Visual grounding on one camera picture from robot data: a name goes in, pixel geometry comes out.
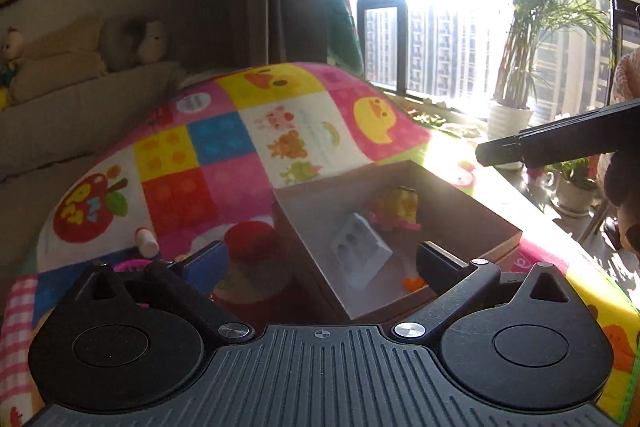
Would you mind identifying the brown cardboard box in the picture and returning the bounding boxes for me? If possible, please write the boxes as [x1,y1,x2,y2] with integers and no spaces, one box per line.
[271,159,523,322]

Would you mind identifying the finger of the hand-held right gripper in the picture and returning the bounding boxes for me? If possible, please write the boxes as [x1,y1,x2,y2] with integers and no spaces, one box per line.
[475,99,640,168]

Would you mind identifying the beige sofa cushions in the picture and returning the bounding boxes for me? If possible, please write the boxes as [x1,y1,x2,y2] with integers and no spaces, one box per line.
[0,57,241,288]

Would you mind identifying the red-haired plush doll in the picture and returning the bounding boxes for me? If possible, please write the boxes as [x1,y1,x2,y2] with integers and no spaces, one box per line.
[0,26,27,75]

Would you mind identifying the tall palm in white pot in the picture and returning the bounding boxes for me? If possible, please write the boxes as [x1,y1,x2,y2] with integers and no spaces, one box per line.
[480,0,621,172]

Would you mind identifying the small potted plant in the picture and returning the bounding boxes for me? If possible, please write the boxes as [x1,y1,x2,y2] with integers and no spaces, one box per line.
[547,156,603,219]

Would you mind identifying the grey sheep neck pillow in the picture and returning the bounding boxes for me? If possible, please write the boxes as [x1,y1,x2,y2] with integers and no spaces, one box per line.
[99,18,170,72]

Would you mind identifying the colourful printed cartoon mat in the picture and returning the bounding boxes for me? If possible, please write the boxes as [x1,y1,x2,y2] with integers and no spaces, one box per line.
[0,62,640,427]

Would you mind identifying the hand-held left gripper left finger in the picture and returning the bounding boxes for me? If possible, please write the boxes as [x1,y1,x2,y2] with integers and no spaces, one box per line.
[75,241,256,348]

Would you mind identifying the small white red-capped bottle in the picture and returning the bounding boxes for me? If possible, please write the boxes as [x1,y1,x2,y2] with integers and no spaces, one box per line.
[134,228,161,259]

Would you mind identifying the grey moulded plastic tray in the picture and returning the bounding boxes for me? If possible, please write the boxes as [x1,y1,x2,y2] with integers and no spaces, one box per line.
[330,212,393,290]

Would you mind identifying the red lidded jar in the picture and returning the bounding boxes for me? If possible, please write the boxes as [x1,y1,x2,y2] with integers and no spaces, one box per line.
[222,219,293,303]

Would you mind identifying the hanging green garment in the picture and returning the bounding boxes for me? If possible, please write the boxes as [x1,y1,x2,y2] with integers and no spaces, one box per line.
[322,0,365,75]

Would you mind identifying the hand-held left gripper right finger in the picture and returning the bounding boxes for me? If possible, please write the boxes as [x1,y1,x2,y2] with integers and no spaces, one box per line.
[392,242,576,348]

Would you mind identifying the yellow sponge toy figure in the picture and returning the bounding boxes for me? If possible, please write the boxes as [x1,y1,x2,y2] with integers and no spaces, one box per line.
[369,187,421,230]

